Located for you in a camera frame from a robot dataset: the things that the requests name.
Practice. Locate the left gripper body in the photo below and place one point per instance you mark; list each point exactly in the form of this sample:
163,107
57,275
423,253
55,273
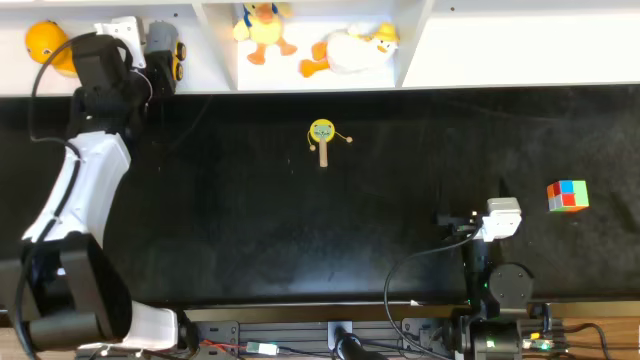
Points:
160,72

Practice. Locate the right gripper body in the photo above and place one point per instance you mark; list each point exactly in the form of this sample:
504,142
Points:
455,221

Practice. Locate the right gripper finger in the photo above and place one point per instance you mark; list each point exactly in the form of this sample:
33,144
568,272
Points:
441,202
504,190

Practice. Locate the grey and yellow toy truck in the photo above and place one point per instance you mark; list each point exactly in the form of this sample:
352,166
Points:
162,36

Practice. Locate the many-coloured puzzle cube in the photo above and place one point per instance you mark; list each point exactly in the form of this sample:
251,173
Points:
567,197

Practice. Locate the orange rubber toy animal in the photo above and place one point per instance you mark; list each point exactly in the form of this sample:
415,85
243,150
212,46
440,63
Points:
45,42

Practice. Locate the yellow rattle drum toy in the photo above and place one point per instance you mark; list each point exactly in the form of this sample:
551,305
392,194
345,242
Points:
322,131

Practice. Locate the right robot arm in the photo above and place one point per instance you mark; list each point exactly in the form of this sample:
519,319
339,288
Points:
510,287

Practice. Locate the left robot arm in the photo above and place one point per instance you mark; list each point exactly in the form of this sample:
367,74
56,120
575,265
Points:
90,185

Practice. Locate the yellow plush duck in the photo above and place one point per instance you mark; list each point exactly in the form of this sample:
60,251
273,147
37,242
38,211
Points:
265,30

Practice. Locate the white shelf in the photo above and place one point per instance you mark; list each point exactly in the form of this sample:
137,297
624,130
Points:
500,55

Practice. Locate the white plush duck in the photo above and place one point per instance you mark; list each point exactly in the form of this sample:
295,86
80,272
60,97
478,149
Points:
355,52

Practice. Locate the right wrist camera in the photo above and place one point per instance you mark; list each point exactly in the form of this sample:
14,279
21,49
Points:
502,220

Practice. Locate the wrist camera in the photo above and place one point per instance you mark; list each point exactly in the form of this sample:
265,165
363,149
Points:
125,32
502,220

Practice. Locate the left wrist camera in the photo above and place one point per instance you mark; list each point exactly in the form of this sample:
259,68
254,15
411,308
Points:
125,32

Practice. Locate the mounting rail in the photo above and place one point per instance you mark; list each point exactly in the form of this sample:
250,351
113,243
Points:
300,332

